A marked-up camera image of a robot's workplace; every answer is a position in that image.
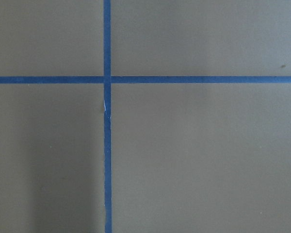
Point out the brown paper table cover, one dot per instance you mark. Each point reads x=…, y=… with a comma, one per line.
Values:
x=187, y=157

